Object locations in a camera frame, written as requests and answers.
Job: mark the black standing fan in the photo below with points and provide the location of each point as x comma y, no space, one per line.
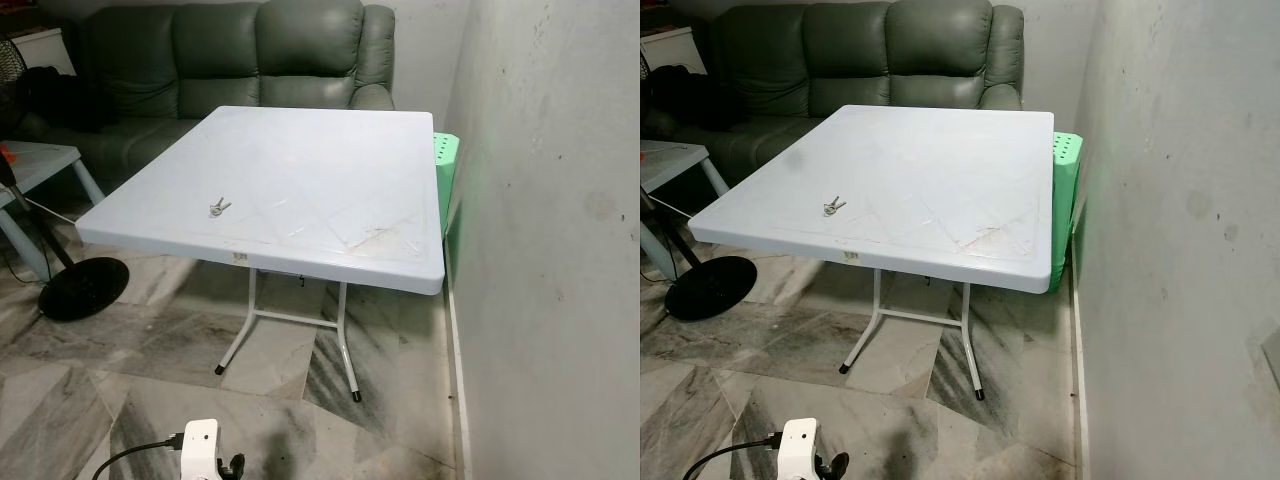
710,288
85,290

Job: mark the white folding table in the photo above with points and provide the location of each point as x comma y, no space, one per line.
300,170
920,170

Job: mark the small grey side table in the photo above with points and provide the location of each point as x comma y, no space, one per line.
665,160
35,160

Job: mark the green plastic stool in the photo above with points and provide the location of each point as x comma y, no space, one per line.
1064,190
445,165

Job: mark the black bag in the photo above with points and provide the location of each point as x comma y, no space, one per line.
685,98
62,100

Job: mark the grey-green leather sofa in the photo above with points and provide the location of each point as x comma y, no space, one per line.
850,50
215,50

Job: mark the white cabinet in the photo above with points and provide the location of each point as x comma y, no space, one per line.
675,48
45,48

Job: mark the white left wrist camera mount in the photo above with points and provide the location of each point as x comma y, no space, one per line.
200,450
799,450

